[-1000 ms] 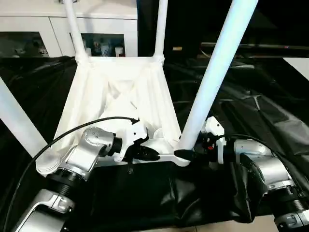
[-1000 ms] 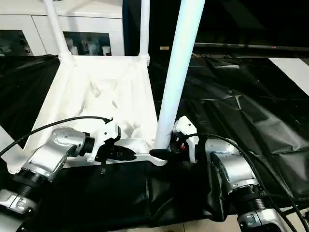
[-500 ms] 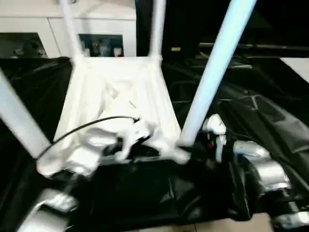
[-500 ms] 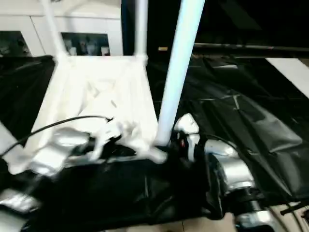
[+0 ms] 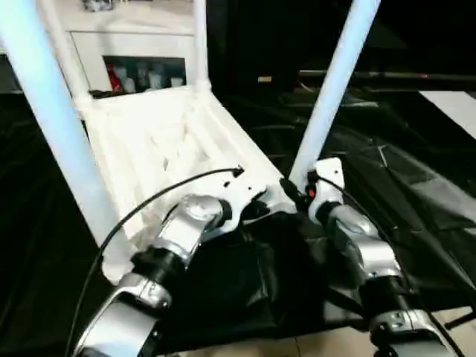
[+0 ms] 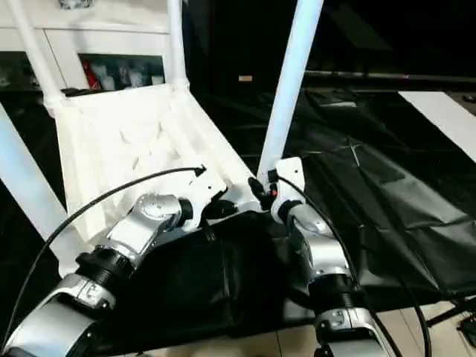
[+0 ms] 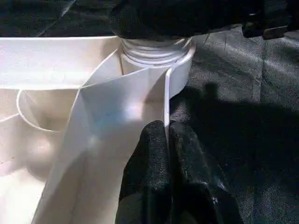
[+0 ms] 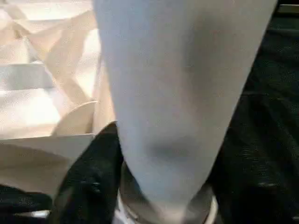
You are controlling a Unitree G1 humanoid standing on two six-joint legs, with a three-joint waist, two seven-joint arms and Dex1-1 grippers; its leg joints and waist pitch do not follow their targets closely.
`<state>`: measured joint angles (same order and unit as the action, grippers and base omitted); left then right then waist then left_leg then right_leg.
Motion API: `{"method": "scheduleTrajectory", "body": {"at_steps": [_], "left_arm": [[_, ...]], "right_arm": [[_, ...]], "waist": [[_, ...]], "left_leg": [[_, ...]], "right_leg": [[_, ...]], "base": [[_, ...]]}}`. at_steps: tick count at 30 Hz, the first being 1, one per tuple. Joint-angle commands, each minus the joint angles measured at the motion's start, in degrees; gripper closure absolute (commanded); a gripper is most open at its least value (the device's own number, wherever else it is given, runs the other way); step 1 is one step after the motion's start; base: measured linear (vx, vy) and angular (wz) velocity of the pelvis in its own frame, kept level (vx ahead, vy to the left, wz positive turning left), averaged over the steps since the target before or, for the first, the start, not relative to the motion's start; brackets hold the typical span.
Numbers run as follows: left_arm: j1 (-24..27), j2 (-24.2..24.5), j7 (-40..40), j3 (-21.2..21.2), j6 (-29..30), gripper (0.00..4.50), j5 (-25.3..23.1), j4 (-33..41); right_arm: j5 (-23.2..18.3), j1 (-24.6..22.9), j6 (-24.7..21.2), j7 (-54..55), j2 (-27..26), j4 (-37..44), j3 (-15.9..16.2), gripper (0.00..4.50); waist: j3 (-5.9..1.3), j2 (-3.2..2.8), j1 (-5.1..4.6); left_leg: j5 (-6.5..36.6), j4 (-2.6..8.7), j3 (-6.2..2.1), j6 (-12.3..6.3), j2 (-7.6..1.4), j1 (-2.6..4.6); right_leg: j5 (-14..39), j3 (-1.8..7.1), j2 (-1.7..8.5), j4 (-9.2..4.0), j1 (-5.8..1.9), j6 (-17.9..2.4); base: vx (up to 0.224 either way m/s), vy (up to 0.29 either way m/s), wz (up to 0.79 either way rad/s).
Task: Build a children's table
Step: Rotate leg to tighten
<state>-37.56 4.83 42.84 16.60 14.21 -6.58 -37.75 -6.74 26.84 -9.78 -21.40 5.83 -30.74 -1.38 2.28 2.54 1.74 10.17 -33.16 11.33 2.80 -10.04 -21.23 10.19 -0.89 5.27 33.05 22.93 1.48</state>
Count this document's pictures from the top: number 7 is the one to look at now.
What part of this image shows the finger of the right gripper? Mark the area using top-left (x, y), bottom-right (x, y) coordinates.
top-left (109, 0), bottom-right (245, 39)

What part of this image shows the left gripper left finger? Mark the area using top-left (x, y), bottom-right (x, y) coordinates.
top-left (118, 120), bottom-right (173, 224)

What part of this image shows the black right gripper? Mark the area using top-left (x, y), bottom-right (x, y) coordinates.
top-left (242, 0), bottom-right (299, 40)

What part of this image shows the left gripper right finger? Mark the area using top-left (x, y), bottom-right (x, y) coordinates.
top-left (168, 121), bottom-right (244, 224)

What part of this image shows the white plastic table leg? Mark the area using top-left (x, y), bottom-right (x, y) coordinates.
top-left (121, 37), bottom-right (192, 67)

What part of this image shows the white plastic table top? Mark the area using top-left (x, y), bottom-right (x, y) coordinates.
top-left (0, 35), bottom-right (196, 224)

